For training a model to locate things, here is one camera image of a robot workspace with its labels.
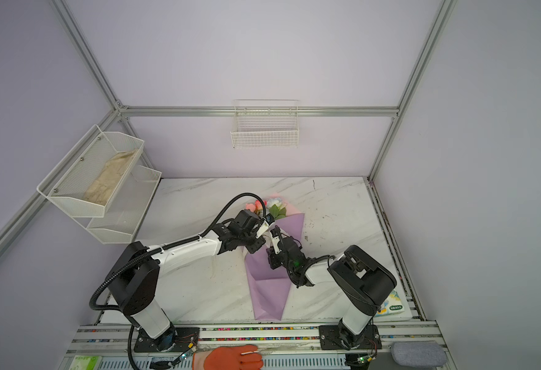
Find orange rubber glove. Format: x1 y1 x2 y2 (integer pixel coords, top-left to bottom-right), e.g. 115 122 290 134
192 345 264 370

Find lower white mesh shelf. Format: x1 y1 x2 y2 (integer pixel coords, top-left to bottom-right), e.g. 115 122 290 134
87 165 161 245

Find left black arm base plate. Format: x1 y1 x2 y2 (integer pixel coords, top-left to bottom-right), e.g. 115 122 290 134
133 326 201 353

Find grey cloth pad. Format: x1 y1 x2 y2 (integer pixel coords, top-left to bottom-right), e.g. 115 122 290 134
391 342 448 368

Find beige cloth in shelf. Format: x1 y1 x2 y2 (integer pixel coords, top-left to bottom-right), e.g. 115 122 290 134
83 150 137 206

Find pink purple wrapping paper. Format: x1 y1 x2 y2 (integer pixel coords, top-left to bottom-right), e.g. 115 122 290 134
243 212 306 322

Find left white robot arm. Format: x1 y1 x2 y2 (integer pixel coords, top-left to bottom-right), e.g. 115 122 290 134
89 193 275 352

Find white wire wall basket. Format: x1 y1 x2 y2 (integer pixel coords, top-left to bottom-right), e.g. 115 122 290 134
230 100 300 150

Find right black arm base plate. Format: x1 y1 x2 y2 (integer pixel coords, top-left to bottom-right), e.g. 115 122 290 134
318 321 382 351

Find white fake rose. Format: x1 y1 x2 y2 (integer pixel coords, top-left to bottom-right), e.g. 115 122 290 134
266 197 287 220

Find white mesh shelf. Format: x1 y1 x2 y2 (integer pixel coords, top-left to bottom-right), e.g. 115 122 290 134
87 165 161 245
36 125 144 218

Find colourful tissue pack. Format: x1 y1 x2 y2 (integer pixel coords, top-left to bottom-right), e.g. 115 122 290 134
375 289 409 318

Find light pink fake rose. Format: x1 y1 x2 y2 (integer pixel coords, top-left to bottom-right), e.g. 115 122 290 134
244 203 257 213

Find upper white mesh shelf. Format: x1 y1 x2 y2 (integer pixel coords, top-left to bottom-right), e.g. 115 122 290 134
36 125 144 218

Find green white packet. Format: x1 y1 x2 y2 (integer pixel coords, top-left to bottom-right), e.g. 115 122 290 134
68 356 103 370

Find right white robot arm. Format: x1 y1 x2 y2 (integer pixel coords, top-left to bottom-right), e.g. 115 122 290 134
267 226 398 350

